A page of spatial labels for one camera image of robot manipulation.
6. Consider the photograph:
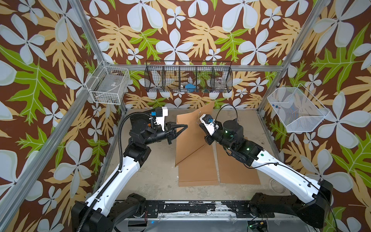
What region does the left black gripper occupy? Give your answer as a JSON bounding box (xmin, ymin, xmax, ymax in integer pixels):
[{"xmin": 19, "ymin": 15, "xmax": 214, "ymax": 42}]
[{"xmin": 142, "ymin": 122, "xmax": 185, "ymax": 148}]

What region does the brown file bag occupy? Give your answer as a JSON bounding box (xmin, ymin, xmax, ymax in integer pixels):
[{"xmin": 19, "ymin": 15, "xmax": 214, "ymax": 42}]
[
  {"xmin": 175, "ymin": 101, "xmax": 214, "ymax": 166},
  {"xmin": 216, "ymin": 144, "xmax": 261, "ymax": 185},
  {"xmin": 178, "ymin": 145, "xmax": 219, "ymax": 187}
]

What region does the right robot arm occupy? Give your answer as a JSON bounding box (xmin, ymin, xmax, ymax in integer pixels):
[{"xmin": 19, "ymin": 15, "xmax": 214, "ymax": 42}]
[{"xmin": 200, "ymin": 114, "xmax": 333, "ymax": 229}]

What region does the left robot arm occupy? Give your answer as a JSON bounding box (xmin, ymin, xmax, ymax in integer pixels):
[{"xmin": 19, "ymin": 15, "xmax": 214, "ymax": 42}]
[{"xmin": 71, "ymin": 112, "xmax": 188, "ymax": 232}]

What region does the blue object in basket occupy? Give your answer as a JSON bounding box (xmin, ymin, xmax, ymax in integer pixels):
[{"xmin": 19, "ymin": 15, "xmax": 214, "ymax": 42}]
[{"xmin": 185, "ymin": 84, "xmax": 197, "ymax": 93}]

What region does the clear round lid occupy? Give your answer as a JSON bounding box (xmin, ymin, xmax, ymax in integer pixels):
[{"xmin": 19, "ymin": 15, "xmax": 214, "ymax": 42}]
[{"xmin": 269, "ymin": 179, "xmax": 286, "ymax": 194}]

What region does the white mesh basket right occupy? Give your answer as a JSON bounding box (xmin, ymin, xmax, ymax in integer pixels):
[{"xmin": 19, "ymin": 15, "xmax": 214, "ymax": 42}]
[{"xmin": 268, "ymin": 84, "xmax": 330, "ymax": 133}]

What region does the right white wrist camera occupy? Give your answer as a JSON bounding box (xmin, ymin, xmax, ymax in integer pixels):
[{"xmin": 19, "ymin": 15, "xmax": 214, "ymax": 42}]
[{"xmin": 199, "ymin": 114, "xmax": 219, "ymax": 136}]

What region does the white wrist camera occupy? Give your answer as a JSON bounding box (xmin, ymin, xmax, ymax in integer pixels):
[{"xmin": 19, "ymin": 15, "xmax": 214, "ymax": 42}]
[
  {"xmin": 150, "ymin": 107, "xmax": 169, "ymax": 131},
  {"xmin": 199, "ymin": 114, "xmax": 219, "ymax": 136}
]

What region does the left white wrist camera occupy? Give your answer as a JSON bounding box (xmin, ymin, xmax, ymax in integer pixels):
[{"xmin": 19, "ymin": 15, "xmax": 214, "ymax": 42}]
[{"xmin": 150, "ymin": 107, "xmax": 169, "ymax": 131}]

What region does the black wire basket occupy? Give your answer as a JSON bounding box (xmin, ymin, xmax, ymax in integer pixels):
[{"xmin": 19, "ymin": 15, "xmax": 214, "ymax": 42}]
[{"xmin": 144, "ymin": 61, "xmax": 233, "ymax": 93}]

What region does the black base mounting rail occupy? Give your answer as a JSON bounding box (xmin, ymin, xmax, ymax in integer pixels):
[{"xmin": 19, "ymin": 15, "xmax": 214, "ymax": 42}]
[{"xmin": 118, "ymin": 200, "xmax": 275, "ymax": 218}]

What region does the white wire basket left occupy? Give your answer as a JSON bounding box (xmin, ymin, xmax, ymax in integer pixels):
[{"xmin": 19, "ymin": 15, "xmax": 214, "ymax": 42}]
[{"xmin": 86, "ymin": 66, "xmax": 130, "ymax": 105}]

